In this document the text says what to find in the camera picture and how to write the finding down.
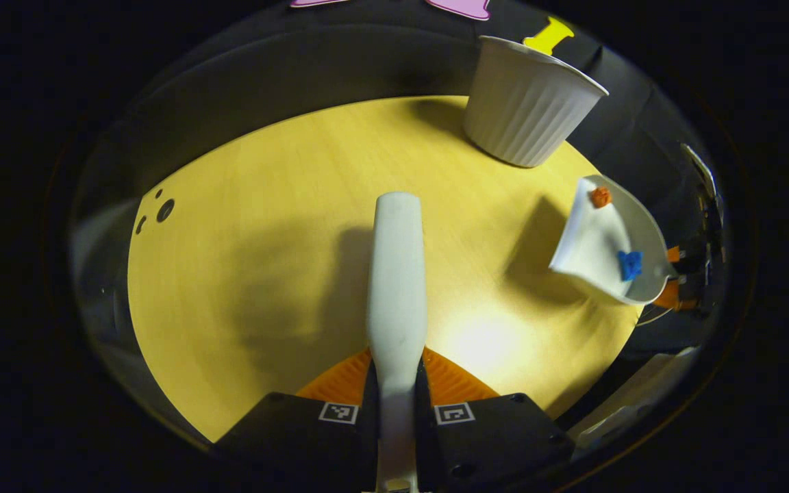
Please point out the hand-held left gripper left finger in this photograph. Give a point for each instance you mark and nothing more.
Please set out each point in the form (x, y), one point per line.
(298, 445)

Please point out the orange paper trash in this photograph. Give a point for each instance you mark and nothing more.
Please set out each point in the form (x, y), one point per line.
(600, 197)

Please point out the white ribbed garbage bin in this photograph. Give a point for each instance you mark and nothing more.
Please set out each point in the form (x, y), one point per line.
(528, 103)

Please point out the blue paper trash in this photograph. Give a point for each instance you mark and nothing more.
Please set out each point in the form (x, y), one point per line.
(630, 266)

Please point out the wooden desktop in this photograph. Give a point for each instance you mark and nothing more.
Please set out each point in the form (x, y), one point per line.
(264, 274)

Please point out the white dustpan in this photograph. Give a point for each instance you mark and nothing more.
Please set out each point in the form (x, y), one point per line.
(590, 246)

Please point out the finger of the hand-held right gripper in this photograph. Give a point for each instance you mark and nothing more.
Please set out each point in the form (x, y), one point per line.
(673, 255)
(672, 298)

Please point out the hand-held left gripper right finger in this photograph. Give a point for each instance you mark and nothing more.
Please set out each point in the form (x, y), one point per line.
(497, 445)

